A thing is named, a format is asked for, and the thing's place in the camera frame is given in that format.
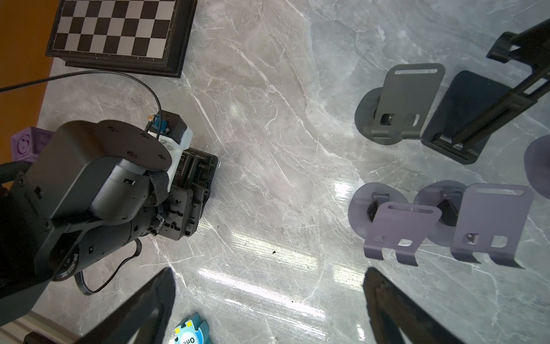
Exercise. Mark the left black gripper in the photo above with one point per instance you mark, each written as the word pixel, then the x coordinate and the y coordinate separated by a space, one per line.
pixel 180 213

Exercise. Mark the black white chessboard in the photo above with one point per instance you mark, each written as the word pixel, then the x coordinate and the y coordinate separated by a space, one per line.
pixel 141 37

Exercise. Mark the black folding phone stand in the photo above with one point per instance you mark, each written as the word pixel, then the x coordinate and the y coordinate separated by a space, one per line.
pixel 474 107

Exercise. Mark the purple cube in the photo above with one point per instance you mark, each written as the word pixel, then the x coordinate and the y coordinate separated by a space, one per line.
pixel 28 144

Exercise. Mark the dark grey round phone stand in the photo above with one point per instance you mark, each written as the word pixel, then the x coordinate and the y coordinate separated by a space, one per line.
pixel 397 111

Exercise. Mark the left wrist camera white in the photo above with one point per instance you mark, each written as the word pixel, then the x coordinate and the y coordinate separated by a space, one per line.
pixel 175 135

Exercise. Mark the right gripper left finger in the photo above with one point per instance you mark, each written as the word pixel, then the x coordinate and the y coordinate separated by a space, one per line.
pixel 144 317

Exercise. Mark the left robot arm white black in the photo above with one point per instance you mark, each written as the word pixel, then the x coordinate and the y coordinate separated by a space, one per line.
pixel 95 188

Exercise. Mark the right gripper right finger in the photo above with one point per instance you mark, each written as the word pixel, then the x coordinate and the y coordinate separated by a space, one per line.
pixel 394 316

